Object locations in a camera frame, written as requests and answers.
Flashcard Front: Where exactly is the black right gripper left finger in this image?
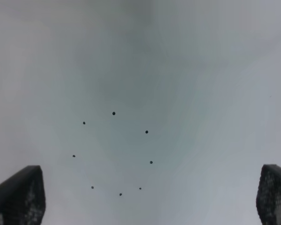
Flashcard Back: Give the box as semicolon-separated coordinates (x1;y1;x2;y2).
0;165;46;225

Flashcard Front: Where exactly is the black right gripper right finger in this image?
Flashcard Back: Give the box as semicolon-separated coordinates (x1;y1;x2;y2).
256;165;281;225

